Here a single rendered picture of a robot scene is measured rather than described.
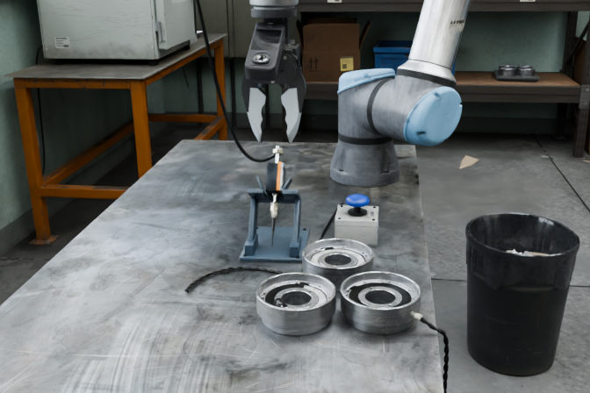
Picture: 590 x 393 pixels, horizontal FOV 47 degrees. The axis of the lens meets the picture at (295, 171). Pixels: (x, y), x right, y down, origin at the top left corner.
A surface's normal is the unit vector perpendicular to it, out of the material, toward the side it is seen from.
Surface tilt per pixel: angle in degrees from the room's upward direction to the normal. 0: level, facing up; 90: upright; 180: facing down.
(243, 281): 0
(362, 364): 0
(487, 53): 90
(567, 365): 0
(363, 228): 90
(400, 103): 70
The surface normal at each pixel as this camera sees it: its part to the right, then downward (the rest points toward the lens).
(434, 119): 0.59, 0.36
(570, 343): -0.01, -0.95
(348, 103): -0.77, 0.21
